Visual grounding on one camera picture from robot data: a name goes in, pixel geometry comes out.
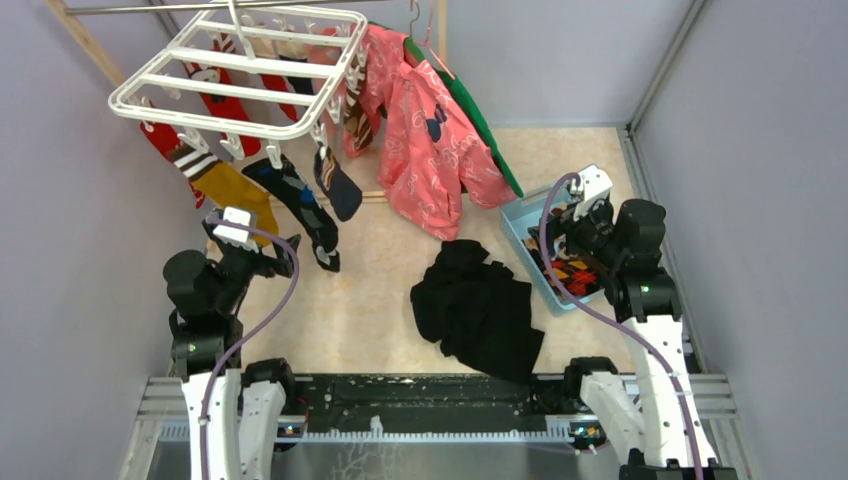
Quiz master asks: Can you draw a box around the pink printed shirt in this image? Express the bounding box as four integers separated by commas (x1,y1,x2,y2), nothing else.
360,25,518,240

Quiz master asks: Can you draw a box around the black cloth pile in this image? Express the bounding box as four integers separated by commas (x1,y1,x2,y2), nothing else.
410,239,544,385

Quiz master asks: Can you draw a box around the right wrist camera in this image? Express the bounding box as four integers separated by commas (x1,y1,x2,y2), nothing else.
568,164,613,221

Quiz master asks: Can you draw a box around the mustard yellow striped sock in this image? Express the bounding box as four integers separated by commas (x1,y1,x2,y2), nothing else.
167,145,279,234

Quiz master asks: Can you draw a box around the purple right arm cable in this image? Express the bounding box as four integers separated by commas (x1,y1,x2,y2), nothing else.
537,172,705,480

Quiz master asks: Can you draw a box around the brown striped sock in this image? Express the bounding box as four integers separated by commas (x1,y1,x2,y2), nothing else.
343,49,373,157

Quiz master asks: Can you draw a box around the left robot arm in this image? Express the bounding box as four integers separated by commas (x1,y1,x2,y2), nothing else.
163,235,301,479

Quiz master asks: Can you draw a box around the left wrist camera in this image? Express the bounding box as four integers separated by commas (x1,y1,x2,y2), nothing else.
207,206,259,252

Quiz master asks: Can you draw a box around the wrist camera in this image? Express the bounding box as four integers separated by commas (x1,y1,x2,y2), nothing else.
568,164,613,221
207,206,259,252

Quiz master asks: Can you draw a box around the white plastic sock hanger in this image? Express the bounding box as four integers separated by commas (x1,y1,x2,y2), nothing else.
108,1,369,169

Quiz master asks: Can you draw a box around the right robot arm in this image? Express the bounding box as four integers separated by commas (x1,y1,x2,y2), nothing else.
562,199,738,479

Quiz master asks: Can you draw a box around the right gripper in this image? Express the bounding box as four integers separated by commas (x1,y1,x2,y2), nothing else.
528,192,625,268

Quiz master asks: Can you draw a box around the red sock rear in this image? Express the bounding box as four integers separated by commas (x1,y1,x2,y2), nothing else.
183,33,261,156

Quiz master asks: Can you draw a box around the light blue plastic basket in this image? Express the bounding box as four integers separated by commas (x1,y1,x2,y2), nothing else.
500,188,603,316

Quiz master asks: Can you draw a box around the green garment on hanger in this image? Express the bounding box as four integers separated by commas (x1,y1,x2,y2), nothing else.
369,21,524,198

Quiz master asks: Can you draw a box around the dark navy short sock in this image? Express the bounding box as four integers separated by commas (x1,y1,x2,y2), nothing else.
313,143,363,222

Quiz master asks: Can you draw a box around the red patterned sock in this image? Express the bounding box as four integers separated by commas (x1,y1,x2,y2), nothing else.
139,96,207,209

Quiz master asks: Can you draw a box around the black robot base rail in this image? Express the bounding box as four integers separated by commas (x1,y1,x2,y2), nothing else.
135,372,737,455

